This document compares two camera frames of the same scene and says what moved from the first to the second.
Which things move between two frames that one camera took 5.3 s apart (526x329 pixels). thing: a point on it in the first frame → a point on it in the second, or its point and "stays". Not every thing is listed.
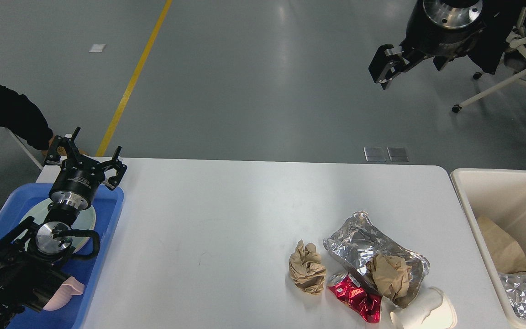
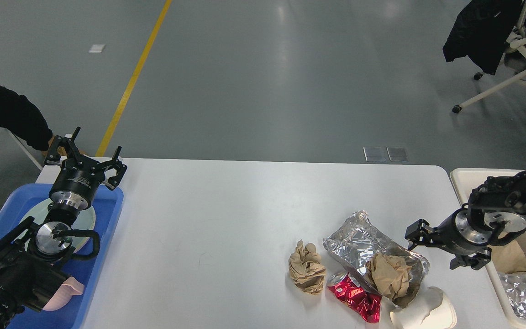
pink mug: [71, 287] stays
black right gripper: [440, 29] → [455, 234]
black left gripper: [76, 182] stays
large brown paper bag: [507, 254] stays
